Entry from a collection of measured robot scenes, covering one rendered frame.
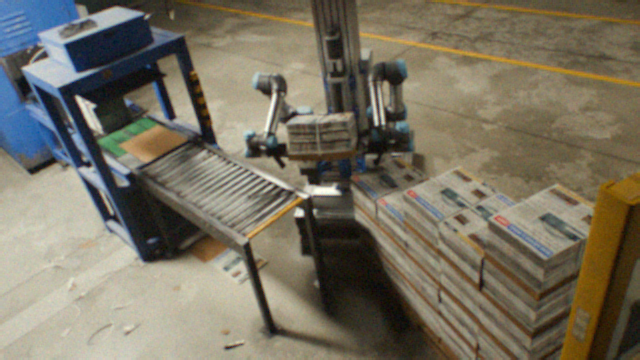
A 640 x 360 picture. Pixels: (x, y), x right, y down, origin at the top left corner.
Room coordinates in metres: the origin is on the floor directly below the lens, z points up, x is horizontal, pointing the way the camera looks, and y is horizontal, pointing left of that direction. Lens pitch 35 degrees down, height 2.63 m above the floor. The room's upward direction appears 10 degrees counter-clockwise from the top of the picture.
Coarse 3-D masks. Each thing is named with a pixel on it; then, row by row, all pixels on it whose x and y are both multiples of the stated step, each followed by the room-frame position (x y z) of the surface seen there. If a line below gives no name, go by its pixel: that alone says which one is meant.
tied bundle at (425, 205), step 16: (448, 176) 2.05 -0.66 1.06; (464, 176) 2.02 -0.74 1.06; (416, 192) 1.96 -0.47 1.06; (432, 192) 1.94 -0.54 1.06; (448, 192) 1.92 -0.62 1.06; (464, 192) 1.90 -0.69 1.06; (480, 192) 1.87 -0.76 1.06; (496, 192) 1.85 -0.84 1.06; (416, 208) 1.88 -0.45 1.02; (432, 208) 1.82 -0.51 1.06; (448, 208) 1.80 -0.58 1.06; (464, 208) 1.78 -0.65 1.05; (416, 224) 1.88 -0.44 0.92; (432, 224) 1.77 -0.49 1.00; (432, 240) 1.77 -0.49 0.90
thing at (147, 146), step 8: (152, 128) 3.73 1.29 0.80; (160, 128) 3.71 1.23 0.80; (136, 136) 3.64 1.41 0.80; (144, 136) 3.62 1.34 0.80; (152, 136) 3.60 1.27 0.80; (160, 136) 3.57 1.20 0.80; (168, 136) 3.55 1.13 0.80; (176, 136) 3.52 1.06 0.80; (128, 144) 3.53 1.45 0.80; (136, 144) 3.51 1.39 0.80; (144, 144) 3.49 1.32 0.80; (152, 144) 3.46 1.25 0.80; (160, 144) 3.44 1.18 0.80; (168, 144) 3.42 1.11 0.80; (176, 144) 3.39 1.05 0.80; (136, 152) 3.38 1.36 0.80; (144, 152) 3.36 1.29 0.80; (152, 152) 3.33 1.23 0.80; (160, 152) 3.31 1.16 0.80; (144, 160) 3.23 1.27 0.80
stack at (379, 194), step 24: (384, 168) 2.54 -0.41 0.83; (408, 168) 2.50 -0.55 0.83; (360, 192) 2.41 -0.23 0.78; (384, 192) 2.30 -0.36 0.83; (360, 216) 2.45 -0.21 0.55; (384, 216) 2.19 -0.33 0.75; (360, 240) 2.50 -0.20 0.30; (384, 240) 2.19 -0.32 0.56; (408, 240) 1.97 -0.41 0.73; (384, 264) 2.23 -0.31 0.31; (408, 264) 1.96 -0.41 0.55; (432, 264) 1.78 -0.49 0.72; (384, 288) 2.29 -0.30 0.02; (408, 288) 1.99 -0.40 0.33; (432, 288) 1.76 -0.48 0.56; (456, 288) 1.60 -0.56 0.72; (408, 312) 2.00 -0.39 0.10; (432, 312) 1.78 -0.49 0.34; (456, 312) 1.60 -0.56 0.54; (432, 336) 1.78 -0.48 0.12; (456, 336) 1.59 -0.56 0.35
